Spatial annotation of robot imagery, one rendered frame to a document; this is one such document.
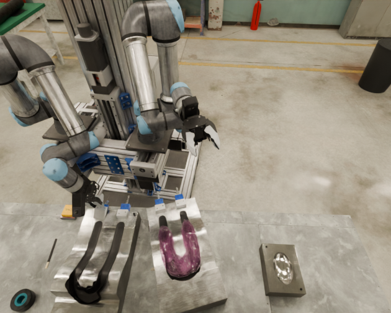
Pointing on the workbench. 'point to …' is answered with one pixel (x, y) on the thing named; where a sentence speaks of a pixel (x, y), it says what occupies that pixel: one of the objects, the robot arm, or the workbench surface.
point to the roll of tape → (16, 305)
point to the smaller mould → (281, 271)
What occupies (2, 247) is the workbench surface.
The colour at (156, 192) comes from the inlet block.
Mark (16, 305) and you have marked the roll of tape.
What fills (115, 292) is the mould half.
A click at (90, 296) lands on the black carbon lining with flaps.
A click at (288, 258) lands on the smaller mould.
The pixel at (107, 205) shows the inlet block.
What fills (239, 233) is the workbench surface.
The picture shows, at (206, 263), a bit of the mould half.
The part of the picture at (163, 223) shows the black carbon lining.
